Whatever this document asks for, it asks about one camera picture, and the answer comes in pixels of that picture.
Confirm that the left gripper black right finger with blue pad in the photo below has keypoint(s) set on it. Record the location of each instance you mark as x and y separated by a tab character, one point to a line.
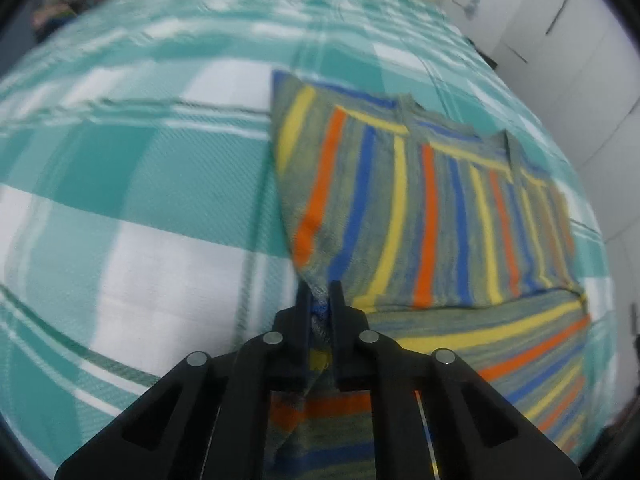
433	416

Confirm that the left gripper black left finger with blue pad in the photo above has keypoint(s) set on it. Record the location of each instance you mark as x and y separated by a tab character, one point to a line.
208	417

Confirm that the multicolour striped knit sweater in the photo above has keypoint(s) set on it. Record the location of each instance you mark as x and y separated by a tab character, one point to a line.
445	238

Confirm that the teal white plaid bedspread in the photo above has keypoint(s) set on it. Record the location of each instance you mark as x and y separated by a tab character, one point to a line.
140	213

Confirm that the dark bedside table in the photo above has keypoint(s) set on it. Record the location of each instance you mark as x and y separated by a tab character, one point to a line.
487	59

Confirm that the white wardrobe with handles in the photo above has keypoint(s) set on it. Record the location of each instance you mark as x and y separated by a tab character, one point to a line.
576	69

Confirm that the wall socket with blue item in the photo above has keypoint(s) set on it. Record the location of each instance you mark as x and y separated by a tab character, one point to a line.
468	7

